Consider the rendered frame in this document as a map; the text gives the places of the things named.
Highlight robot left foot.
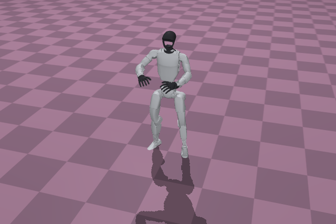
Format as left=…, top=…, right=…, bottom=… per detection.
left=181, top=146, right=188, bottom=158

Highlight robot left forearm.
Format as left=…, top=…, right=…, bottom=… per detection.
left=176, top=72, right=192, bottom=88

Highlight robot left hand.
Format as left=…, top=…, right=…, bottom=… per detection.
left=160, top=81, right=179, bottom=94

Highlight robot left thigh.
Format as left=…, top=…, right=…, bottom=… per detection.
left=174, top=90, right=186, bottom=127

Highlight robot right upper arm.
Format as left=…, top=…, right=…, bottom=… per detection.
left=140, top=50, right=159, bottom=72

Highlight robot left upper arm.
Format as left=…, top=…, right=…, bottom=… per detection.
left=179, top=53, right=191, bottom=76

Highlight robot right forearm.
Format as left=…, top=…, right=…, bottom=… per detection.
left=135, top=64, right=144, bottom=77

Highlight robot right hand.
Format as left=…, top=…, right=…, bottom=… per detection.
left=138, top=75, right=151, bottom=87

